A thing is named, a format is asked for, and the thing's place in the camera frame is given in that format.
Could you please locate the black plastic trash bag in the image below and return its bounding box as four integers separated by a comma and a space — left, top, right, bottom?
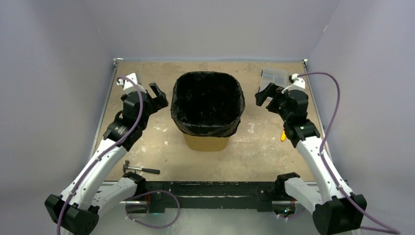
170, 71, 245, 138

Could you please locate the yellow plastic trash bin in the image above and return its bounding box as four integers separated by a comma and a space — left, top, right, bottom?
183, 134, 230, 152

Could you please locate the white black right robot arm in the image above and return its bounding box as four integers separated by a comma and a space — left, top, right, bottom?
255, 83, 367, 235

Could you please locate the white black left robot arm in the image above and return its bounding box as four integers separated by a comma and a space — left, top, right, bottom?
45, 82, 168, 235

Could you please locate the clear plastic screw box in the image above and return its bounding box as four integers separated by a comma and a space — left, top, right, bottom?
258, 68, 289, 92

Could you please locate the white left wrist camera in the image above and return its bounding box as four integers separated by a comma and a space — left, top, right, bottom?
116, 72, 146, 94

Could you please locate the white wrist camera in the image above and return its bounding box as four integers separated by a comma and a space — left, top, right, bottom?
281, 73, 305, 94
116, 72, 146, 94

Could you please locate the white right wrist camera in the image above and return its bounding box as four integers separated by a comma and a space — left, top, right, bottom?
281, 73, 305, 94

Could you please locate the yellow handled screwdriver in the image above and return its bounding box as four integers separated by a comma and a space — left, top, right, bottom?
280, 131, 286, 141

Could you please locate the black handled hammer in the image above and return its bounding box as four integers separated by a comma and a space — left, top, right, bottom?
123, 160, 161, 174

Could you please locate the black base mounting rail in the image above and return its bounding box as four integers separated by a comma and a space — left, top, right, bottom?
114, 180, 307, 215

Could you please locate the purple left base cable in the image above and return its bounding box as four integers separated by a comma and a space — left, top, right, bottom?
124, 190, 180, 229

